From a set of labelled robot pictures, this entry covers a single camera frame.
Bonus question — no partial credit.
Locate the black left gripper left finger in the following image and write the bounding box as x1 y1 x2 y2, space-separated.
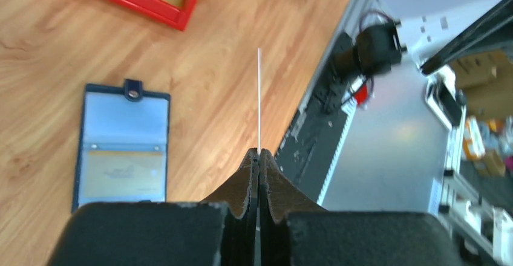
48 148 258 265

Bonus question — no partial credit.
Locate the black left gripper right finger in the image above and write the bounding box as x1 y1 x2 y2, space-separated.
259 149 463 265

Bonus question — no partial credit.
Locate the navy blue card holder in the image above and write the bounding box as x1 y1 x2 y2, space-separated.
71 79 171 212

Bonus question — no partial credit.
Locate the gold credit card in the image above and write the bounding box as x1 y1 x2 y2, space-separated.
82 151 165 198
257 47 261 155

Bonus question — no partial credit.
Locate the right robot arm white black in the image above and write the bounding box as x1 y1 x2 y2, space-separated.
328 0 512 78

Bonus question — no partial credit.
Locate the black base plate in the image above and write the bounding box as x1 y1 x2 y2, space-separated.
275 32 353 201

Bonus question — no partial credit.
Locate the aluminium rail frame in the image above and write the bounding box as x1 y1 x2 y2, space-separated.
297 0 379 205

